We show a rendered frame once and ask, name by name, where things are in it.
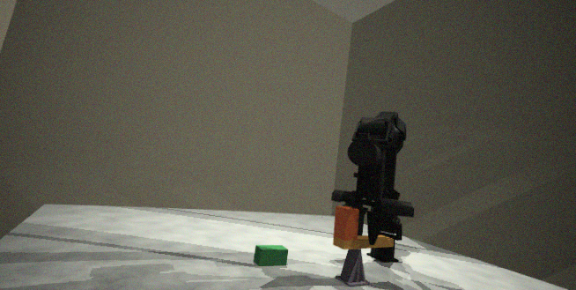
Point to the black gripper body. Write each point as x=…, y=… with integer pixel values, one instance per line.
x=370, y=186

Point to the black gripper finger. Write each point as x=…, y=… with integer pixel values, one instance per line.
x=362, y=213
x=375, y=222

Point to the green block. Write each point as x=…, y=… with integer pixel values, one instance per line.
x=271, y=255

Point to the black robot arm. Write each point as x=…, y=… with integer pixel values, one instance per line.
x=375, y=143

